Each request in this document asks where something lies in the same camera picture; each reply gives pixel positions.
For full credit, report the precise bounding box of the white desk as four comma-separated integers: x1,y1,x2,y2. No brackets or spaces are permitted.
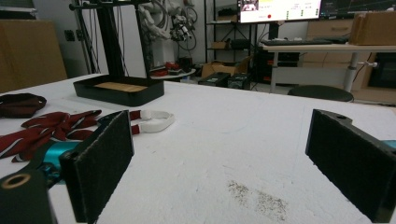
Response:
261,42,396,94

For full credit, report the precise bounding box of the brown cardboard panel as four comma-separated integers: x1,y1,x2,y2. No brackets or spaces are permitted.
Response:
0,19,68,94

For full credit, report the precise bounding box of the black rack with wooden tray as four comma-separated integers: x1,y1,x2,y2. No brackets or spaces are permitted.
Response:
68,0,165,107

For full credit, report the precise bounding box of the black metal shelf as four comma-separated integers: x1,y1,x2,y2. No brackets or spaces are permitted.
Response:
203,0,260,64

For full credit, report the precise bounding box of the black computer tower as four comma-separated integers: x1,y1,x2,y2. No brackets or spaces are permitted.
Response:
197,71,232,89
226,73,252,91

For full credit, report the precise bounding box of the white robot arm with cables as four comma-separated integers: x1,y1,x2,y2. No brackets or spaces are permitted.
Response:
135,0,199,44

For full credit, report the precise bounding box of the black metal frame stand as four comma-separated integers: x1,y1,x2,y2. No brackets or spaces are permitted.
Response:
92,4,129,79

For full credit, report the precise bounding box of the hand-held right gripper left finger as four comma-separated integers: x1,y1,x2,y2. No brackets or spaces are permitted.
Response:
41,110,134,224

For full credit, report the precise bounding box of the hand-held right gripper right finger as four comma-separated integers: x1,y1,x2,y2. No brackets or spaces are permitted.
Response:
304,108,396,224

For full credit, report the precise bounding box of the round white table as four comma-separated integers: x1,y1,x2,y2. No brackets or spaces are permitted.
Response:
148,61,197,81

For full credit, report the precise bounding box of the black round stool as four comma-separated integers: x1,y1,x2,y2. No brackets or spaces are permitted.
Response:
287,84,355,104

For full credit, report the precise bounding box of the wooden drawer cabinet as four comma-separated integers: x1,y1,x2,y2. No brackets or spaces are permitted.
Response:
303,19,355,68

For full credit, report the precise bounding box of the black keyboard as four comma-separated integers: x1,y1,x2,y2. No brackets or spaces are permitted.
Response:
260,37,333,48

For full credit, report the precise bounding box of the white foam mat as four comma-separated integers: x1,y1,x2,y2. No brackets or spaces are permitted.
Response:
0,73,396,224

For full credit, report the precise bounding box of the lit computer monitor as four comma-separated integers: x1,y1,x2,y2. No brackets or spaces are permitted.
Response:
237,0,322,24

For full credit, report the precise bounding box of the open cardboard box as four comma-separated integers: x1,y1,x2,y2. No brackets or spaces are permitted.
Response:
200,55,254,79

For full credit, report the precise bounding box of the dark computer monitor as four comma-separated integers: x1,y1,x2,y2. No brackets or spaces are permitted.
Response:
320,0,396,19

